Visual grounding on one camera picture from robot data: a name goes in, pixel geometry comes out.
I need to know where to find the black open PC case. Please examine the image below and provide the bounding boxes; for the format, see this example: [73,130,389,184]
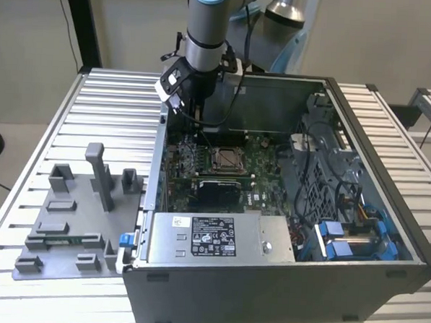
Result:
[119,64,431,323]

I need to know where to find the black and white wrist camera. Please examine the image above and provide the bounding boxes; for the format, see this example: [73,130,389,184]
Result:
[152,56,193,115]

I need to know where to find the blue disk carrier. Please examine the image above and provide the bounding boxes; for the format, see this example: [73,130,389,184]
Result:
[314,219,346,245]
[324,238,356,263]

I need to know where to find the blue plastic drive latch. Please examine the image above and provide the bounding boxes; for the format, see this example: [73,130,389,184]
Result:
[371,218,402,262]

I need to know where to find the grey perforated drive cage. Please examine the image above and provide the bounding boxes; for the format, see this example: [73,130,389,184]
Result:
[275,90,372,228]

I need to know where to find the metal socket cover frame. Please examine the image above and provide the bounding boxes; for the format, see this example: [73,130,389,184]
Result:
[210,146,246,175]

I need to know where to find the CPU socket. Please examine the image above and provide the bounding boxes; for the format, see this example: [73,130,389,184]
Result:
[208,145,248,176]

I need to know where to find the black drive cable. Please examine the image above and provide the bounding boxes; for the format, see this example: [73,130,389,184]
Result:
[331,178,363,228]

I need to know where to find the black rectangular block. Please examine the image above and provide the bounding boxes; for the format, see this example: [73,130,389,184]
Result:
[386,103,422,130]

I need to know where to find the silver topped CPU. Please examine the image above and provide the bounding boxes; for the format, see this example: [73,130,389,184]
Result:
[217,150,239,170]

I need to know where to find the black frame post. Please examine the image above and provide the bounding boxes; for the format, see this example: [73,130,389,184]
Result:
[58,0,106,72]

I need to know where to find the aluminium frame side table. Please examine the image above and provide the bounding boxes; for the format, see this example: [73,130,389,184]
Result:
[406,87,431,145]

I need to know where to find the green RAM stick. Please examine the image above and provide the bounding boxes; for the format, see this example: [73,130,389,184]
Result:
[43,233,87,246]

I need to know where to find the green motherboard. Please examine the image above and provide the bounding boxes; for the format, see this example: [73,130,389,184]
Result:
[160,126,294,219]

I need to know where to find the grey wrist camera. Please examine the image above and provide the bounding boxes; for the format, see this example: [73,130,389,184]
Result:
[219,46,247,77]

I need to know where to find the black graphics card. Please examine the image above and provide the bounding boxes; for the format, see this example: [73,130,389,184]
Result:
[193,177,243,209]

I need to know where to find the thin metal locking lever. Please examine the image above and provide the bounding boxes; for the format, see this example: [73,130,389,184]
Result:
[196,127,214,149]

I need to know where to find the yellow power wires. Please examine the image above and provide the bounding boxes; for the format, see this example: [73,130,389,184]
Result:
[355,203,369,223]

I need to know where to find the black camera cable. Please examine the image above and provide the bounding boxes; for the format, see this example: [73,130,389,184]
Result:
[173,0,256,129]

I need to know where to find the grey parts rack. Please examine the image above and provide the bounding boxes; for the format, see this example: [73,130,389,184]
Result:
[12,137,149,288]

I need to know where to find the silver power supply unit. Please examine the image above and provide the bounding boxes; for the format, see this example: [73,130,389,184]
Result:
[145,205,299,274]

